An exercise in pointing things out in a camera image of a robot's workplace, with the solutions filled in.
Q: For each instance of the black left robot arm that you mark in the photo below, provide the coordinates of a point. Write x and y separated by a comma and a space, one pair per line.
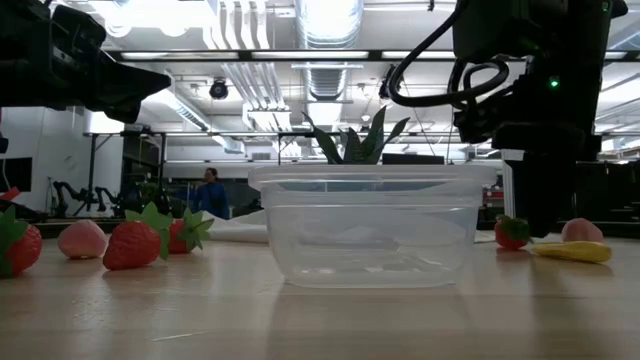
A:
17, 75

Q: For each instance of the person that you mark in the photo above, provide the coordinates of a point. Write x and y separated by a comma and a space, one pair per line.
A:
212, 197

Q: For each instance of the red background object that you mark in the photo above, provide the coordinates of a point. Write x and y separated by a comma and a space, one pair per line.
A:
10, 194

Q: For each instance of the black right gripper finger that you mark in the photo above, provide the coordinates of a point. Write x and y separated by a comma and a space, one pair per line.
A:
524, 195
552, 195

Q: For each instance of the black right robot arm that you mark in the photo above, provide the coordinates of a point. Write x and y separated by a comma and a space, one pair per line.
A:
525, 25

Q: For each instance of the black cabinet row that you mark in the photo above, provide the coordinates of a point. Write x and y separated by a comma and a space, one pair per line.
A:
617, 192

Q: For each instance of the red background bin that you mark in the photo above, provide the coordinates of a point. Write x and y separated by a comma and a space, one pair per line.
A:
492, 195

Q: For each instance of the black background monitor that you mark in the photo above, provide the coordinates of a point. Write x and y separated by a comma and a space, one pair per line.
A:
415, 159

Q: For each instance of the black ceiling spotlight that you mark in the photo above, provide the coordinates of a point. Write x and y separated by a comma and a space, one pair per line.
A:
384, 87
218, 90

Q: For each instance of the yellow plastic banana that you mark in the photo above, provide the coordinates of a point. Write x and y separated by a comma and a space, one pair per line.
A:
575, 251

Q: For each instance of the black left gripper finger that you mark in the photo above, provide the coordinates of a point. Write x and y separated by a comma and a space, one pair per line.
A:
130, 90
125, 70

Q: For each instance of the black overhead light bar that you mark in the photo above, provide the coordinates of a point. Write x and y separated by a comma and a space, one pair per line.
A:
245, 55

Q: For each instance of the background black robot arm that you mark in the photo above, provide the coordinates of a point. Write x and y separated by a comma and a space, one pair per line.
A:
65, 197
105, 197

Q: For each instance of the pink plastic peach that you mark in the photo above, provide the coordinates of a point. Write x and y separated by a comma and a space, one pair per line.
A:
82, 240
581, 231

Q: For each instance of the green plant in white pot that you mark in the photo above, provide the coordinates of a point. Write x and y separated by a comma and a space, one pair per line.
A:
375, 135

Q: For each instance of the red plastic strawberry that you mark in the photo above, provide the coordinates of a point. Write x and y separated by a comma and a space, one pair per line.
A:
130, 245
507, 237
25, 250
176, 239

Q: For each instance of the clear plastic tupperware container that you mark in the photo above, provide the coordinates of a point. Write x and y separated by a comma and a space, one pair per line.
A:
370, 225

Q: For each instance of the black background shelf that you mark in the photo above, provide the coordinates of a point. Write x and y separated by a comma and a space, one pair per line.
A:
145, 155

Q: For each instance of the silver ventilation duct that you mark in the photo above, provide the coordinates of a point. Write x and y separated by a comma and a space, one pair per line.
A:
327, 30

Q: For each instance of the black wall monitor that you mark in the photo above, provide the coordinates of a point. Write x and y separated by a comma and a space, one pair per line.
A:
15, 175

